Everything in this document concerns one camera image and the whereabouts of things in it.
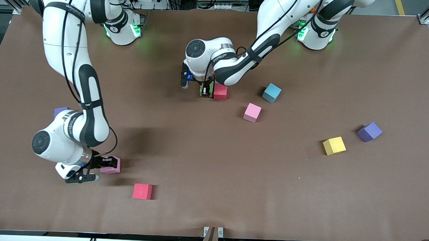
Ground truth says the green foam block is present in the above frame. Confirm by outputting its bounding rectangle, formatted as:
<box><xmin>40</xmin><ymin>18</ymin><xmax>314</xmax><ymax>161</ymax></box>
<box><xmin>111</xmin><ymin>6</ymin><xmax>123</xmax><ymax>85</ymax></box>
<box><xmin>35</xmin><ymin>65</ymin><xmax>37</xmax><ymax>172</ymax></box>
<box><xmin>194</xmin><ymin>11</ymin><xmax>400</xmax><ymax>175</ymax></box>
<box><xmin>200</xmin><ymin>84</ymin><xmax>215</xmax><ymax>98</ymax></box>

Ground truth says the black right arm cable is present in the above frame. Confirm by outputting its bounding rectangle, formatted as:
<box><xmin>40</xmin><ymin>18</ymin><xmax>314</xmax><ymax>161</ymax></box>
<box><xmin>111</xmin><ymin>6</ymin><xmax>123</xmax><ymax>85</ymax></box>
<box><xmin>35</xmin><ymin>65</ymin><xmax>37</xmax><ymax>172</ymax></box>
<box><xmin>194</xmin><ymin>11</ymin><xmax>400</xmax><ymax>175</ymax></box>
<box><xmin>92</xmin><ymin>125</ymin><xmax>119</xmax><ymax>158</ymax></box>

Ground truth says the yellow foam block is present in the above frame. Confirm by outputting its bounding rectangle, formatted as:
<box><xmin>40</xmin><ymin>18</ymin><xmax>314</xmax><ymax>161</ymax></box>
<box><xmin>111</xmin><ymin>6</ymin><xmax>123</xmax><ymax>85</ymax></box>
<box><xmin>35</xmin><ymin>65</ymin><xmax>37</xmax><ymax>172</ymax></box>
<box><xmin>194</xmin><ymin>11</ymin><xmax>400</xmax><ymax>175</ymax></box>
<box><xmin>322</xmin><ymin>136</ymin><xmax>347</xmax><ymax>157</ymax></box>

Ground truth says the blue foam block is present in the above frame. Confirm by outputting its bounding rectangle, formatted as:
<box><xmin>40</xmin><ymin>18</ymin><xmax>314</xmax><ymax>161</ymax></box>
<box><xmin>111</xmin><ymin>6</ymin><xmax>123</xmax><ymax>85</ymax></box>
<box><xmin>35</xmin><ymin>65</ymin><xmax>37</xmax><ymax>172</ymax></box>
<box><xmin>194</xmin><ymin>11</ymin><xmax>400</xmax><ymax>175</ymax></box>
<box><xmin>261</xmin><ymin>83</ymin><xmax>282</xmax><ymax>104</ymax></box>

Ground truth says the pink foam block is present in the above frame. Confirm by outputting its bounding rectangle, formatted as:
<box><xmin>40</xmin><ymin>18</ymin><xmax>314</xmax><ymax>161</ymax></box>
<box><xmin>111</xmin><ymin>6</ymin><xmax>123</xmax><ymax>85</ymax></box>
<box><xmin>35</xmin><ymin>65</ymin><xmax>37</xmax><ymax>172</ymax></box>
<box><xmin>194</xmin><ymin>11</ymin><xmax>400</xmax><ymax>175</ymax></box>
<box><xmin>243</xmin><ymin>103</ymin><xmax>262</xmax><ymax>123</ymax></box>
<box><xmin>100</xmin><ymin>156</ymin><xmax>122</xmax><ymax>175</ymax></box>

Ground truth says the grey table edge bracket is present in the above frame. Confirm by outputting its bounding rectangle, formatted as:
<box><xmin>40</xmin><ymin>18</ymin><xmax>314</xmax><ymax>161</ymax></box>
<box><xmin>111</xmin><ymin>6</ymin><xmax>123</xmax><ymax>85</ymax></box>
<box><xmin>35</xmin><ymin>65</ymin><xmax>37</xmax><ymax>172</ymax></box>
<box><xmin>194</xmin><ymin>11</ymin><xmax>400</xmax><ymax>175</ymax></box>
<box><xmin>200</xmin><ymin>226</ymin><xmax>224</xmax><ymax>241</ymax></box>

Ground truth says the red foam block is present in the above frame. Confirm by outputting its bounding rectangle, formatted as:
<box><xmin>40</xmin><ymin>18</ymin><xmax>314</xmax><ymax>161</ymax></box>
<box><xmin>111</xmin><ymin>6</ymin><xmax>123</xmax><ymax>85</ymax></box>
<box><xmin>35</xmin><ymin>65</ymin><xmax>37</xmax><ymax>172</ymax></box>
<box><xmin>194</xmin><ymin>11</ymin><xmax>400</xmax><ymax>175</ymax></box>
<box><xmin>213</xmin><ymin>83</ymin><xmax>229</xmax><ymax>101</ymax></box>
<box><xmin>132</xmin><ymin>183</ymin><xmax>153</xmax><ymax>200</ymax></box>

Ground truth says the purple foam block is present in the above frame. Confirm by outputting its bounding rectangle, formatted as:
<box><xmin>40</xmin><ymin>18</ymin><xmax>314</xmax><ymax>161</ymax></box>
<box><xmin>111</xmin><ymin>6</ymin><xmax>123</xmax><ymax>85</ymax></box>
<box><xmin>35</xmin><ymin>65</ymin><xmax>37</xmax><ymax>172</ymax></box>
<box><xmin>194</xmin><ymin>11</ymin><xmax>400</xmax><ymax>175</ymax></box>
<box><xmin>53</xmin><ymin>106</ymin><xmax>72</xmax><ymax>120</ymax></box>
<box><xmin>357</xmin><ymin>121</ymin><xmax>384</xmax><ymax>143</ymax></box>

